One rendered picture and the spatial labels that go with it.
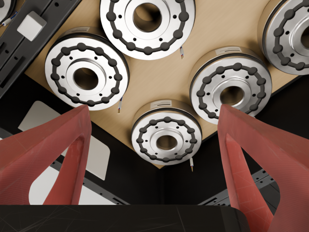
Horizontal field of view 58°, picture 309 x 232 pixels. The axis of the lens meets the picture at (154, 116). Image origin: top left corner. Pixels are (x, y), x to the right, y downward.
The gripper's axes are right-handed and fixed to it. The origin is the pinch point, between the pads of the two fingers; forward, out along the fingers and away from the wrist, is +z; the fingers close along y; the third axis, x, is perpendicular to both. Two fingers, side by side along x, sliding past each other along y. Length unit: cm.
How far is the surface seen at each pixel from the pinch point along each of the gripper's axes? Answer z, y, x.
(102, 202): 38, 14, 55
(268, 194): 24.0, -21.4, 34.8
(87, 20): 23.7, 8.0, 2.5
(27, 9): 13.6, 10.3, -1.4
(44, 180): 38, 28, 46
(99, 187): 13.9, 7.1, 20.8
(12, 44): 13.7, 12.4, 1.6
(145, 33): 19.9, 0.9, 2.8
